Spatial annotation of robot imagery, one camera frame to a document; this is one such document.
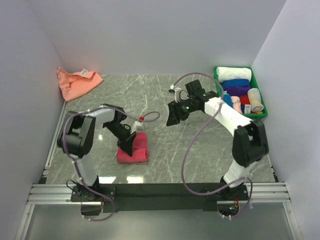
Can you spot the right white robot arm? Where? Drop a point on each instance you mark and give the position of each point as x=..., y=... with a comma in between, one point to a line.
x=249, y=144

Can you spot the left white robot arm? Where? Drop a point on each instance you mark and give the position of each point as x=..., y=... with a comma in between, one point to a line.
x=76, y=139

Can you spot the green plastic bin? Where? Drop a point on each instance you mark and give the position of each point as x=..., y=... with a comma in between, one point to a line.
x=253, y=84

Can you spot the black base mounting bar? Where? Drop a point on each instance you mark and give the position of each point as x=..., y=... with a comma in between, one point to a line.
x=154, y=196

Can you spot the aluminium rail frame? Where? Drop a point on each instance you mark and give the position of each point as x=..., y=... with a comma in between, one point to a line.
x=259, y=192

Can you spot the white label on salmon towel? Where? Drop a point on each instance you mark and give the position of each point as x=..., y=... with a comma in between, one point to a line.
x=84, y=72

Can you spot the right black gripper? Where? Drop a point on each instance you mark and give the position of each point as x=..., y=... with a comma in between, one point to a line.
x=175, y=114

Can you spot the purple rolled towel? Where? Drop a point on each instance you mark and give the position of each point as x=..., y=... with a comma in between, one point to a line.
x=237, y=91

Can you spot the yellow grey patterned towel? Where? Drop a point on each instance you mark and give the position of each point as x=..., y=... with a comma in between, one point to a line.
x=255, y=100

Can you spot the light blue rolled towel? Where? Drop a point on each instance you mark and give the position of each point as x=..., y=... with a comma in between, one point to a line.
x=228, y=100

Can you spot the pink white rolled towel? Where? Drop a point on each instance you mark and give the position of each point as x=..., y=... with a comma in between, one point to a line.
x=236, y=104

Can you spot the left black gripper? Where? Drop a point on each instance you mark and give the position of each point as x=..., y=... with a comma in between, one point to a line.
x=126, y=143

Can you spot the red rolled towel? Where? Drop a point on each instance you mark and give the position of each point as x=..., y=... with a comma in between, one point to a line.
x=245, y=104

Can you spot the salmon orange towel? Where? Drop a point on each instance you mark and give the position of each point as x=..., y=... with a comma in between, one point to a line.
x=74, y=85

